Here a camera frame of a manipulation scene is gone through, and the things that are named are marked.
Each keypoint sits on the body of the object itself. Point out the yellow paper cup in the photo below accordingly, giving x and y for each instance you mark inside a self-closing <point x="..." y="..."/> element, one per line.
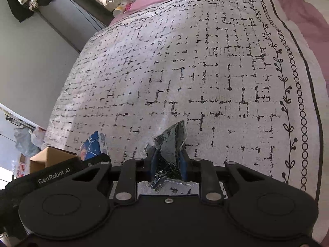
<point x="118" y="10"/>

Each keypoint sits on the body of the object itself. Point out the black item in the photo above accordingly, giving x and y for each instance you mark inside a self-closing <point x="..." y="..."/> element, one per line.
<point x="169" y="144"/>

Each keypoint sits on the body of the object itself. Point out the white black-patterned blanket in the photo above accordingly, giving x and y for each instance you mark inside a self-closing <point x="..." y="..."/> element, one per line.
<point x="180" y="69"/>

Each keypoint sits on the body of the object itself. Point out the white plastic bag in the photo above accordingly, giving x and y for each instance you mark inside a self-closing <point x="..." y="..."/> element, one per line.
<point x="38" y="135"/>

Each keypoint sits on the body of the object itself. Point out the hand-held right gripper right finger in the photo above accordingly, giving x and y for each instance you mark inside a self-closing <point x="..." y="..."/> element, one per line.
<point x="183" y="165"/>

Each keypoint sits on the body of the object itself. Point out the grey plastic bag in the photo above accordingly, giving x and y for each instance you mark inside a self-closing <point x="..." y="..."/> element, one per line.
<point x="24" y="142"/>

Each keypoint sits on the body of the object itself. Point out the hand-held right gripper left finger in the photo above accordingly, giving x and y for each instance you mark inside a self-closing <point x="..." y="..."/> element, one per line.
<point x="153" y="162"/>

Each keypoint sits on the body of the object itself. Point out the flat cardboard sheet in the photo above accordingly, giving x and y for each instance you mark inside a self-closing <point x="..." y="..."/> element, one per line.
<point x="87" y="7"/>

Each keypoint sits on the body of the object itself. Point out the hanging jackets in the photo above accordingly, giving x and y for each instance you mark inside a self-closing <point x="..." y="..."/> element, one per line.
<point x="15" y="10"/>

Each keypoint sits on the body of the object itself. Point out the brown cardboard box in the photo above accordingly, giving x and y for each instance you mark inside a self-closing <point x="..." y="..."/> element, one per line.
<point x="54" y="159"/>

